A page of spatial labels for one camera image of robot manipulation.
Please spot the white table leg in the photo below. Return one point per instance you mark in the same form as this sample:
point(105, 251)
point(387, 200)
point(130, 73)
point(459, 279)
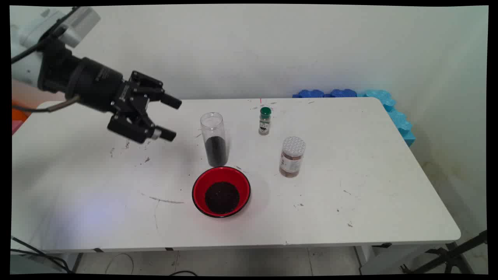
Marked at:
point(373, 260)

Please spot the light blue foam mat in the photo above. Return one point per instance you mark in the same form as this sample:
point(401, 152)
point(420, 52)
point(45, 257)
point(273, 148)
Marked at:
point(397, 116)

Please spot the black seeds pile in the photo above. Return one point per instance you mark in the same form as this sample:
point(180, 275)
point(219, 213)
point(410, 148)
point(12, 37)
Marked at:
point(222, 198)

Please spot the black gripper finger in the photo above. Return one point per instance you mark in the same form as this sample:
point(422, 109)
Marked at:
point(153, 90)
point(132, 126)

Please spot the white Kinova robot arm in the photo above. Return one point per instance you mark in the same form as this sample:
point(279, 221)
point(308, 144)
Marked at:
point(23, 74)

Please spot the white lid brown spice jar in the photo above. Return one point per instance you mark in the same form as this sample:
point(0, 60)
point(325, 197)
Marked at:
point(291, 159)

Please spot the dark blue foam mat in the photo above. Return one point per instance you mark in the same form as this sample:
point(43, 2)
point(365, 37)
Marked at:
point(343, 93)
point(309, 93)

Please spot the black tripod stand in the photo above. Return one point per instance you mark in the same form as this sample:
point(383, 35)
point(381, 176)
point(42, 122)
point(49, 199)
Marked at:
point(451, 256)

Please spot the small green cap spice bottle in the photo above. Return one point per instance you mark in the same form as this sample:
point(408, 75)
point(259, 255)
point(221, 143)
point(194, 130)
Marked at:
point(264, 124)

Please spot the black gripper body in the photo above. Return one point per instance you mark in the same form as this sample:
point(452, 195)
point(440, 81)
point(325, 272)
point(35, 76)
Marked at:
point(89, 83)

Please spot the red bowl with black rim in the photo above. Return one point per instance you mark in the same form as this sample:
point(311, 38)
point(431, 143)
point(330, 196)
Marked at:
point(202, 186)

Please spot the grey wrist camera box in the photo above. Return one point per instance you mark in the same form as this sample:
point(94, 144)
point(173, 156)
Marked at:
point(81, 25)

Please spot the clear jar with black seeds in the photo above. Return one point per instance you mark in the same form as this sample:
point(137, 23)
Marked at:
point(216, 149)

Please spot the orange and pink object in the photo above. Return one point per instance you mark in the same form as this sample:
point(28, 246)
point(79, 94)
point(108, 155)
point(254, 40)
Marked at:
point(17, 114)

